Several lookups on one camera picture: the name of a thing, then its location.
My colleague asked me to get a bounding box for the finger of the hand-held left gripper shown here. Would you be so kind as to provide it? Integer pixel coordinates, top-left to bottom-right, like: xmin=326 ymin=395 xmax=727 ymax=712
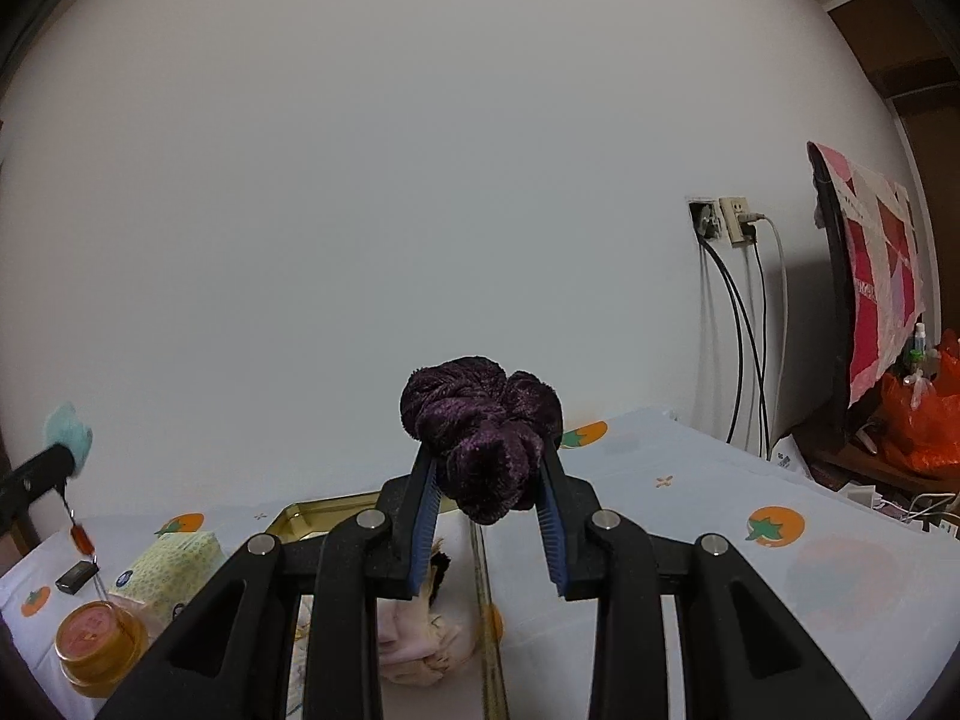
xmin=0 ymin=444 xmax=80 ymax=533

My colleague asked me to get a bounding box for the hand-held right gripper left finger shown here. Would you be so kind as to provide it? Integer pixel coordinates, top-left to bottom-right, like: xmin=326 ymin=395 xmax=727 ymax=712
xmin=94 ymin=446 xmax=441 ymax=720

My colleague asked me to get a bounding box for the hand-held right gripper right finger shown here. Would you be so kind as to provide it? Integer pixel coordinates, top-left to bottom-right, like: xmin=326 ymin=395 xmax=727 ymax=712
xmin=536 ymin=446 xmax=871 ymax=720

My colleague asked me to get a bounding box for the teal fluffy puff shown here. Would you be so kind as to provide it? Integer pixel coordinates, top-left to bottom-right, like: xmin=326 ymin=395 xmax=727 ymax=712
xmin=43 ymin=401 xmax=95 ymax=481

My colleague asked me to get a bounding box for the gold tin box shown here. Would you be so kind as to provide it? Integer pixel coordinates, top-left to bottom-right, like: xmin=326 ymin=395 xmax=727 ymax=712
xmin=266 ymin=491 xmax=511 ymax=720

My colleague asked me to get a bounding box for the purple velvet scrunchie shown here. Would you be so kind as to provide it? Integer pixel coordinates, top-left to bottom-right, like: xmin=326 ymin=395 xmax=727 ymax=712
xmin=399 ymin=355 xmax=563 ymax=526

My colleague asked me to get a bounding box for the pale pink cloth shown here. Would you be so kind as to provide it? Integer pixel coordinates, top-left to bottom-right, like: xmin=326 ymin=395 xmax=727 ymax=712
xmin=375 ymin=540 xmax=481 ymax=691

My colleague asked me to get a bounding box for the small black box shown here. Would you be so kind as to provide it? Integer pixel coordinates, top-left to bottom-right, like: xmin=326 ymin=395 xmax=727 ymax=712
xmin=55 ymin=561 xmax=100 ymax=592

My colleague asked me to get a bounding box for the persimmon printed sheet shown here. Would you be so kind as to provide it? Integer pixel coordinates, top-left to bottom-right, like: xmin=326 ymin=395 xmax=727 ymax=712
xmin=0 ymin=406 xmax=960 ymax=720

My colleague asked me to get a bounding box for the yellow patterned tissue pack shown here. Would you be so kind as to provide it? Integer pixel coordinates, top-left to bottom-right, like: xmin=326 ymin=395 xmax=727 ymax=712
xmin=107 ymin=531 xmax=226 ymax=627

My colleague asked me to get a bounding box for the yellow jar with orange lid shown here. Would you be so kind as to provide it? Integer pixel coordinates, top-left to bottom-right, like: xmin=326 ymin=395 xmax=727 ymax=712
xmin=54 ymin=600 xmax=149 ymax=698

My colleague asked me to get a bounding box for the brown wooden desk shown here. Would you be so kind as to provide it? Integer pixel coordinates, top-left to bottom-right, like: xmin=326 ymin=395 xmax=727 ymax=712
xmin=791 ymin=416 xmax=960 ymax=497

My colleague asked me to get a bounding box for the white charger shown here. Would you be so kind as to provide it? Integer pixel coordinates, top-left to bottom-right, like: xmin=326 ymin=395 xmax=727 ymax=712
xmin=838 ymin=483 xmax=887 ymax=512

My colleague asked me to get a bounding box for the black monitor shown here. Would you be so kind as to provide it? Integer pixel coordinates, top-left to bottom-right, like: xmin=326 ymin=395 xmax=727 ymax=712
xmin=806 ymin=141 xmax=875 ymax=455

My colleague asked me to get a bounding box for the orange plastic bag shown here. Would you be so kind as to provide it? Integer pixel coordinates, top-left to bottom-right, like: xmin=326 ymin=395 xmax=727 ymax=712
xmin=874 ymin=330 xmax=960 ymax=475

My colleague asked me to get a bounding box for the small spray bottle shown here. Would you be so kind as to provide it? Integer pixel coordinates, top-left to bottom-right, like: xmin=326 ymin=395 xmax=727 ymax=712
xmin=906 ymin=322 xmax=932 ymax=376

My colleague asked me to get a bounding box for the pink patchwork cloth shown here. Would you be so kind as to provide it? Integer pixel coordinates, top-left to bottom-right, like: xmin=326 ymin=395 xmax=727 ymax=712
xmin=810 ymin=141 xmax=927 ymax=410

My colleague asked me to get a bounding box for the brown wooden wardrobe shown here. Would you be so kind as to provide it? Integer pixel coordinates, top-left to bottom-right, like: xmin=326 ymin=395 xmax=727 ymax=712
xmin=825 ymin=0 xmax=960 ymax=350

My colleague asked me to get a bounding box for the black cable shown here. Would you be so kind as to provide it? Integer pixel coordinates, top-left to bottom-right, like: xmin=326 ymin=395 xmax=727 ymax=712
xmin=748 ymin=234 xmax=773 ymax=460
xmin=696 ymin=231 xmax=760 ymax=452

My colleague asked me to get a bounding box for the white cable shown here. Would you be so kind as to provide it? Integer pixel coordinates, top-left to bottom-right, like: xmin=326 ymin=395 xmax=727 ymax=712
xmin=756 ymin=214 xmax=790 ymax=460

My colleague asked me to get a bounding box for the dark open wall socket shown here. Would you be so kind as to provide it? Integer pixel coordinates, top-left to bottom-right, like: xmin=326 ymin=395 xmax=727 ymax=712
xmin=686 ymin=196 xmax=725 ymax=241

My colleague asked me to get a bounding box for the white wall socket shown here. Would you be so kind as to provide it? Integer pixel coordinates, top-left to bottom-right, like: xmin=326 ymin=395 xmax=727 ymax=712
xmin=718 ymin=196 xmax=760 ymax=247

